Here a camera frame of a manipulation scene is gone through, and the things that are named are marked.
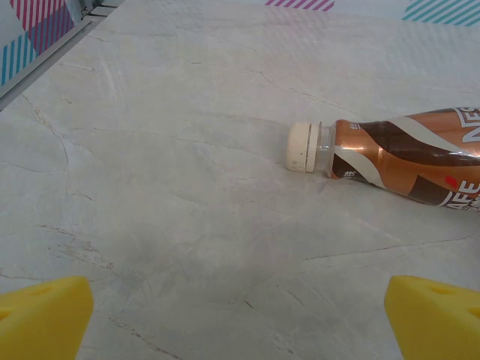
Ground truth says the aluminium side frame rail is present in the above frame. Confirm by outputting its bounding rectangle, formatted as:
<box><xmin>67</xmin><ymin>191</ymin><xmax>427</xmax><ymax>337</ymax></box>
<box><xmin>0</xmin><ymin>5</ymin><xmax>117</xmax><ymax>112</ymax></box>

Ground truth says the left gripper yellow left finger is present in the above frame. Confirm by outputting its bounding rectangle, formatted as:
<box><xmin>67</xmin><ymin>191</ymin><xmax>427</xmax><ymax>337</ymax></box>
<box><xmin>0</xmin><ymin>275</ymin><xmax>95</xmax><ymax>360</ymax></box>

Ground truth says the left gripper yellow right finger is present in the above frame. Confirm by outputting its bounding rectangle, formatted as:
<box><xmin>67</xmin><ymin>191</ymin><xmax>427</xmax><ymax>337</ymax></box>
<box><xmin>384</xmin><ymin>274</ymin><xmax>480</xmax><ymax>360</ymax></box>

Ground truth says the aluminium frame post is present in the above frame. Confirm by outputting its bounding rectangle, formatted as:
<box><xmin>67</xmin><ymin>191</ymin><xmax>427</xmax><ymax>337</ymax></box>
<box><xmin>76</xmin><ymin>0</ymin><xmax>116</xmax><ymax>18</ymax></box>

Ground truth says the copper brown coffee bottle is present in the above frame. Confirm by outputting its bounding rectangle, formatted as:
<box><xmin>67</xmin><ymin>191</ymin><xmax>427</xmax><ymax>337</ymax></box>
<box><xmin>286</xmin><ymin>106</ymin><xmax>480</xmax><ymax>215</ymax></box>

